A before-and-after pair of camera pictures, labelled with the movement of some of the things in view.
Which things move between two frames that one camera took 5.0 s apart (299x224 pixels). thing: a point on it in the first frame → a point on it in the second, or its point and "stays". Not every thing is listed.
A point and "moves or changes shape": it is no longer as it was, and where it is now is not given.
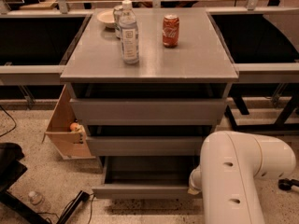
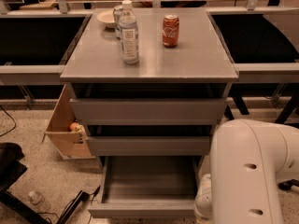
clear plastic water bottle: [129, 35] stays
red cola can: [171, 26] stays
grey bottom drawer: [144, 177] moves or changes shape
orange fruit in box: [73, 126] stays
